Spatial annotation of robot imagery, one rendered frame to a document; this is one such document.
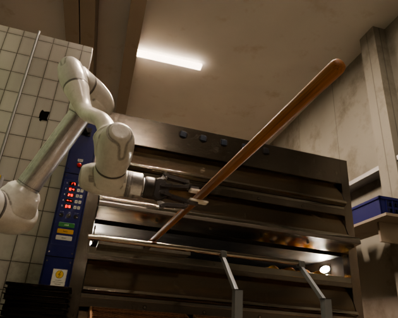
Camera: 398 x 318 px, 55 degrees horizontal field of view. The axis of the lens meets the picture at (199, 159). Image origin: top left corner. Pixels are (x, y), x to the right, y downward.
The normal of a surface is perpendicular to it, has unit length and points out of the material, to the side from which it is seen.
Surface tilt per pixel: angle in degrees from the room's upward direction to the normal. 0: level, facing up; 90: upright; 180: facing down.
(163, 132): 90
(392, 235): 90
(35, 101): 90
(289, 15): 180
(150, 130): 90
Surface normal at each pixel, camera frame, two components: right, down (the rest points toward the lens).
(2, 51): 0.30, -0.39
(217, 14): -0.06, 0.91
